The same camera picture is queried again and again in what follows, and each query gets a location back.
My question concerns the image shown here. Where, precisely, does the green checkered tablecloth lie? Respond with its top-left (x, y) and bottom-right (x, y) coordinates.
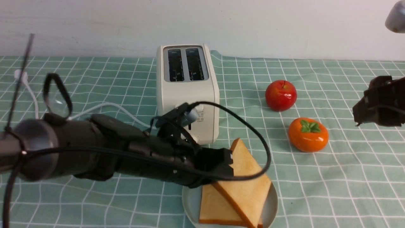
top-left (10, 51), bottom-right (404, 228)

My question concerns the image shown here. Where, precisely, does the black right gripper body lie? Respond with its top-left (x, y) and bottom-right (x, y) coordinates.
top-left (352, 75), bottom-right (405, 127)

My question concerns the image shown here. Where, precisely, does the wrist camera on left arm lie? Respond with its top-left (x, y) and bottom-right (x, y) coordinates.
top-left (150, 103), bottom-right (200, 150)

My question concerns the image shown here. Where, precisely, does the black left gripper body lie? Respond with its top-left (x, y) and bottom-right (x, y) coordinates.
top-left (126, 139), bottom-right (215, 188)

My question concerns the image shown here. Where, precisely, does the white two-slot toaster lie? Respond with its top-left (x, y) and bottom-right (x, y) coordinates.
top-left (156, 44), bottom-right (220, 145)

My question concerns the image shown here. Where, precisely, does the orange persimmon with green leaf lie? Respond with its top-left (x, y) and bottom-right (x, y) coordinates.
top-left (288, 118), bottom-right (329, 153)

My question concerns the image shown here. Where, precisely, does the red apple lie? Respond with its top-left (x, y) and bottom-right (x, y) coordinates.
top-left (265, 80), bottom-right (297, 112)

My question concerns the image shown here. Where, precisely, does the light blue round plate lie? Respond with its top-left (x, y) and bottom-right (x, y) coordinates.
top-left (181, 184), bottom-right (278, 228)

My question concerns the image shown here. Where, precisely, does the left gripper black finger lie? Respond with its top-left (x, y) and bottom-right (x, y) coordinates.
top-left (196, 148), bottom-right (234, 183)

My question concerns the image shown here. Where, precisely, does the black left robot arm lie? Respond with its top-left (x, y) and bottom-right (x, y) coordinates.
top-left (1, 114), bottom-right (234, 188)

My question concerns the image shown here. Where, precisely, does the white toaster power cord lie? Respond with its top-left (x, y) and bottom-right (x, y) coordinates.
top-left (15, 70), bottom-right (152, 129)

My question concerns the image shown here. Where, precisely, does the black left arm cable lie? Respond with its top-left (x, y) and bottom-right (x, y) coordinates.
top-left (2, 33), bottom-right (271, 228)

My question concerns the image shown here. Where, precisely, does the toast slice slot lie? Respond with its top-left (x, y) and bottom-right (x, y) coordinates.
top-left (214, 138), bottom-right (271, 228)
top-left (199, 185), bottom-right (246, 227)

